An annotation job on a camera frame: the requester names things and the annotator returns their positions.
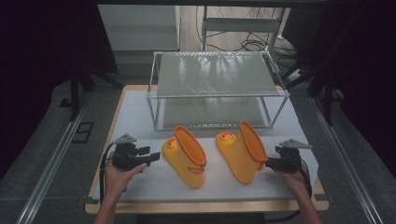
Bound person's left hand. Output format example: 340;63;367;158
103;160;148;199

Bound person's right hand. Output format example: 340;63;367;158
275;164;310;202

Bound black stand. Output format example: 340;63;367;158
282;59;344;126
68;60;123;122

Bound two-tier metal shoe rack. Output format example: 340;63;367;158
147;50;290;132

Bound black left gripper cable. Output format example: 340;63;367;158
98;142;116;204

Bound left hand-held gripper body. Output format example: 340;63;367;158
111;133;150;172

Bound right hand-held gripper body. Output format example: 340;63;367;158
276;138;312;174

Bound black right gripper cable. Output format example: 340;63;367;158
264;158;314;224

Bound aluminium rail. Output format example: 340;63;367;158
15;92;92;224
310;96;385;224

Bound black floor bracket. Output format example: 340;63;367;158
71;121;94;145

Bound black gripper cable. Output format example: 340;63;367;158
98;142;116;204
264;158;314;224

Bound grey metal frame stand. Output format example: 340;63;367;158
201;5;282;54

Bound black floor cables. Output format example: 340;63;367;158
195;5;302;64

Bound yellow duck rain boot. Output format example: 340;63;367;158
162;125;208;189
215;120;269;185

